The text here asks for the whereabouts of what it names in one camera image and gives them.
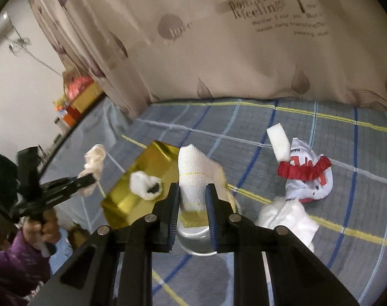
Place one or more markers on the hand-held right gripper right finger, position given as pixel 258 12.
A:
pixel 212 216

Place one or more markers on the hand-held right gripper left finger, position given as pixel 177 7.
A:
pixel 172 216

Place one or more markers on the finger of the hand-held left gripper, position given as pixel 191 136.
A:
pixel 69 185

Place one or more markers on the cream cloth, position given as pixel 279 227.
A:
pixel 94 159

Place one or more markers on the white fluffy pom-pom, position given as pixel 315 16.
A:
pixel 140 181

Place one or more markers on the white waffle cloth yellow trim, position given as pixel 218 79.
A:
pixel 193 172

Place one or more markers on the gold tin box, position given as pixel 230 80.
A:
pixel 139 165

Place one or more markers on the white soft cloth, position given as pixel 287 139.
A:
pixel 286 216

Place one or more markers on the white foam block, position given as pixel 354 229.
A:
pixel 278 140

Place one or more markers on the white sock red print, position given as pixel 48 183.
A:
pixel 308 153

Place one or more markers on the person's left forearm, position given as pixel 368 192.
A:
pixel 14 267

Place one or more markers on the person's left hand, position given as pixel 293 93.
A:
pixel 48 228

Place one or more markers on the metal bowl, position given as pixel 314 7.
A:
pixel 193 245

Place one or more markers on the red patterned package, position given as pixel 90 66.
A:
pixel 77 84

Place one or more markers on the grey plaid bed sheet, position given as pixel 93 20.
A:
pixel 308 127

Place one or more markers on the beige printed curtain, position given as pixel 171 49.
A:
pixel 231 47

